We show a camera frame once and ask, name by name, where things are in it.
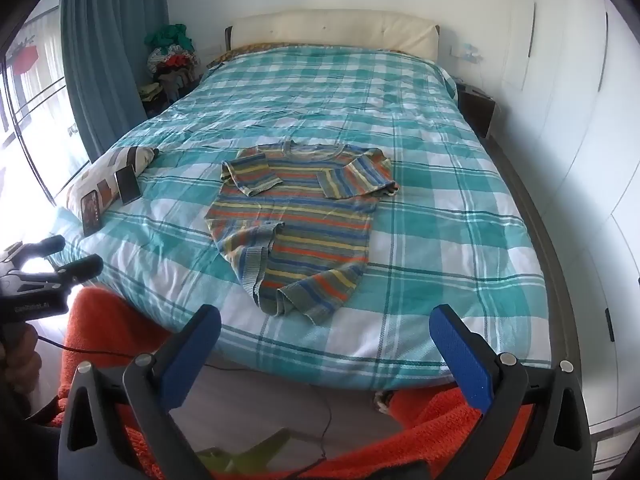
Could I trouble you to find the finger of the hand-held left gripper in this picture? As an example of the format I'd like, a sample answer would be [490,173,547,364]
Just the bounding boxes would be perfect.
[14,234,67,262]
[30,254,105,287]

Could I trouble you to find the black smartphone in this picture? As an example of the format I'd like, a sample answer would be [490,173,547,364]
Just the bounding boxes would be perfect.
[80,189,104,238]
[114,163,142,206]

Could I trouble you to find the dark bed frame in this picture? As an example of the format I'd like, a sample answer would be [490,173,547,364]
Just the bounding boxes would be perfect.
[440,62,587,411]

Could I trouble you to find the teal curtain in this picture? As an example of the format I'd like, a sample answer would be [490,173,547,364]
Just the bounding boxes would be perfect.
[59,0,172,162]

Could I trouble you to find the orange fluffy cloth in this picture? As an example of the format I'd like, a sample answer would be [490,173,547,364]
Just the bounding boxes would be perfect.
[56,285,557,480]

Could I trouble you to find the striped knit sweater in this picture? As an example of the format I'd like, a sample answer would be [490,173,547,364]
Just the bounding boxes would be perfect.
[205,142,401,324]

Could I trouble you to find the teal checked bed blanket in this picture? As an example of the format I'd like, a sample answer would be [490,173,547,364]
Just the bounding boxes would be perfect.
[47,45,553,393]

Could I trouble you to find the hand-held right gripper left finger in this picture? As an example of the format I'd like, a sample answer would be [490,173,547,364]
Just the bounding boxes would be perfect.
[59,304,222,480]

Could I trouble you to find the patterned pillow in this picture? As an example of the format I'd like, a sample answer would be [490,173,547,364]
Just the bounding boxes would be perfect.
[65,145,161,222]

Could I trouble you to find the white wardrobe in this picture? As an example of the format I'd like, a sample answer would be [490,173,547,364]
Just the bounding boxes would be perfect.
[500,0,640,436]

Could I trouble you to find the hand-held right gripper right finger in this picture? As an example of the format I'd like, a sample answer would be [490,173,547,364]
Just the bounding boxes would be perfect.
[429,304,594,480]

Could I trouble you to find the person's left hand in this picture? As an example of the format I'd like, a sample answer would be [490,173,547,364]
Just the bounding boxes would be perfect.
[0,324,44,397]

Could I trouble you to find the green object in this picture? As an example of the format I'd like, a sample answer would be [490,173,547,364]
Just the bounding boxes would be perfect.
[195,426,292,480]

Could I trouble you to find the cream headboard cushion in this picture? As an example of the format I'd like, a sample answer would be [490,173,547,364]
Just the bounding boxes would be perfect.
[231,9,441,57]

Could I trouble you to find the pile of colourful clothes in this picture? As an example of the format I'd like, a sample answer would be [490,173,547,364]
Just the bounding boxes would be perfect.
[140,23,202,113]

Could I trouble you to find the white wall socket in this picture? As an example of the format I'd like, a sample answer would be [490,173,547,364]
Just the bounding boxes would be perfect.
[450,42,484,64]

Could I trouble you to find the dark nightstand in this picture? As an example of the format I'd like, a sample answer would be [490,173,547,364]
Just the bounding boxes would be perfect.
[454,82,497,139]

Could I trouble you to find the black cable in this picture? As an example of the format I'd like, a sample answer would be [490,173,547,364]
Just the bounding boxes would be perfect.
[36,334,333,463]

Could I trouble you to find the window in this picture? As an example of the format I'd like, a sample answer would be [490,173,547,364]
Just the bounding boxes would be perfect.
[0,2,92,221]

